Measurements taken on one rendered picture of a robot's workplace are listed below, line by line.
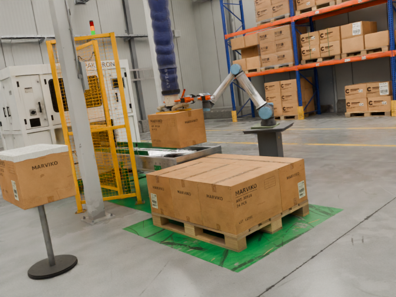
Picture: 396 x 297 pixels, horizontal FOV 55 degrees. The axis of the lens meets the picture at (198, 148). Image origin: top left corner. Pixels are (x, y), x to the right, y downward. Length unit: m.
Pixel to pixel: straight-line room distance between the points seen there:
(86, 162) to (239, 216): 2.03
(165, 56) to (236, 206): 2.17
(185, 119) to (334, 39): 7.60
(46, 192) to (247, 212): 1.56
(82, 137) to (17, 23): 8.95
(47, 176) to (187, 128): 1.85
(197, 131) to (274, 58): 8.12
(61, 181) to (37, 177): 0.18
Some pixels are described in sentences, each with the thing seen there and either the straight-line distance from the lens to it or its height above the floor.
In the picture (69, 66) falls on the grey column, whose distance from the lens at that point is 4.39.
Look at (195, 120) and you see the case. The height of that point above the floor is 0.96.
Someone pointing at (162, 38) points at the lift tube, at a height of 1.93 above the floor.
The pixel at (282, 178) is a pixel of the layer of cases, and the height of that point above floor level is 0.44.
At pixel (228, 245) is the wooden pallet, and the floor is 0.04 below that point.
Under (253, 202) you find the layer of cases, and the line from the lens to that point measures 3.18.
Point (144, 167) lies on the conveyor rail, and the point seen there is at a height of 0.46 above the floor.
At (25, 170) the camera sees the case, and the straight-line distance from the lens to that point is 3.03.
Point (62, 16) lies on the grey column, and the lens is 4.48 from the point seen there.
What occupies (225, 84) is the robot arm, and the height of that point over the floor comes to 1.32.
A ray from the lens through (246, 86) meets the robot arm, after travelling 4.47.
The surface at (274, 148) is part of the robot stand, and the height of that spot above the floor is 0.49.
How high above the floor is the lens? 1.31
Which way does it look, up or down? 9 degrees down
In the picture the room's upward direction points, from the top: 8 degrees counter-clockwise
